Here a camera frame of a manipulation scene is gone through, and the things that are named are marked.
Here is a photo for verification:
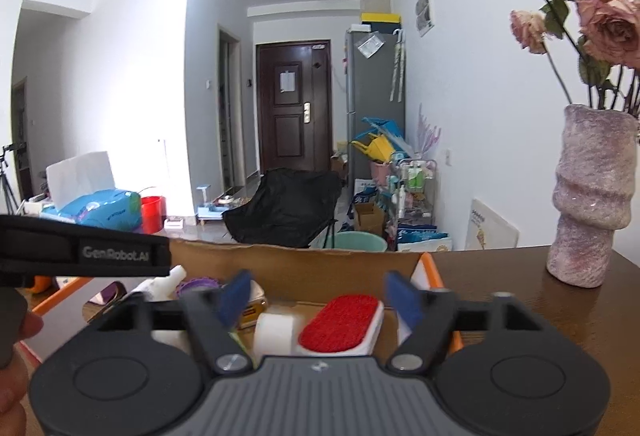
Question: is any red and white lint brush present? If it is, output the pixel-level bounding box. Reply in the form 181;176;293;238
297;294;386;358

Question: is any blue and white bag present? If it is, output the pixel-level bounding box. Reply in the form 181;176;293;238
397;226;453;253

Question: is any small blue white stand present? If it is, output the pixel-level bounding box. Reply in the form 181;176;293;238
196;186;226;221

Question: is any brown cardboard carton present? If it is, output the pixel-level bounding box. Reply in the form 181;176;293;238
354;202;386;237

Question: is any grey refrigerator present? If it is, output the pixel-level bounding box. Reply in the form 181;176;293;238
345;28;407;187

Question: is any black tripod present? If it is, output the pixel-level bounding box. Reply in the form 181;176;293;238
0;143;26;217

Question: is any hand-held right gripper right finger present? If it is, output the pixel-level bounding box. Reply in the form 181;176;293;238
384;271;551;376

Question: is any white leaning board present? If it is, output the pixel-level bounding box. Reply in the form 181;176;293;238
465;198;520;251

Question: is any white lotion bottle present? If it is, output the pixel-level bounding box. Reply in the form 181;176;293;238
252;313;296;359

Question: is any white folded umbrella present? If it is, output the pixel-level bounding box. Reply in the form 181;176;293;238
390;30;407;102

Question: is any dark brown door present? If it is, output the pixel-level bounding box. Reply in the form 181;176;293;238
256;40;333;177

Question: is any green plastic basin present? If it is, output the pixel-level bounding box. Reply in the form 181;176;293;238
310;230;388;253

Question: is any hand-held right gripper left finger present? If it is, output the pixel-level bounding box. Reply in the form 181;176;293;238
92;270;253;376

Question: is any pink textured vase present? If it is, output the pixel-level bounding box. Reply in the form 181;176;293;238
546;104;640;289

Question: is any red bucket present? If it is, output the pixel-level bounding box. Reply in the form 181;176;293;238
141;196;165;234

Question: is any white trolley rack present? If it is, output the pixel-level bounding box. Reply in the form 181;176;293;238
387;158;438;237

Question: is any bunch of dried pink roses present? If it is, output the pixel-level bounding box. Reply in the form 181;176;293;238
412;0;640;117

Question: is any clear plastic bag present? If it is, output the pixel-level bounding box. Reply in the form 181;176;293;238
357;33;385;59

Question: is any yellow box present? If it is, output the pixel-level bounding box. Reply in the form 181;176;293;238
361;12;402;29

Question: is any purple feather decoration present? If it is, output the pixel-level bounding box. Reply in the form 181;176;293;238
417;104;443;161

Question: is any pink bin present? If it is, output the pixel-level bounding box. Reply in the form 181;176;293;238
370;160;393;189

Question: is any red cardboard box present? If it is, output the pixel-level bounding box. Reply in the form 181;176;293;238
14;238;465;367

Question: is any blue tissue box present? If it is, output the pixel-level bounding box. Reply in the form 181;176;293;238
40;151;142;231

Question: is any white spray bottle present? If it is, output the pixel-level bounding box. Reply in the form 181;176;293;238
134;266;188;301

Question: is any person's left hand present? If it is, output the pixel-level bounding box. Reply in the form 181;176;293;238
0;314;45;436

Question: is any blue plastic stool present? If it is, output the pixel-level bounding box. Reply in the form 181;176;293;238
362;117;406;151

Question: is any black folding chair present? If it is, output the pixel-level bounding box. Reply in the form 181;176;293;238
222;168;343;249

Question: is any yellow plastic stool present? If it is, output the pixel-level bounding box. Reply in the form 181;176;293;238
350;136;396;163

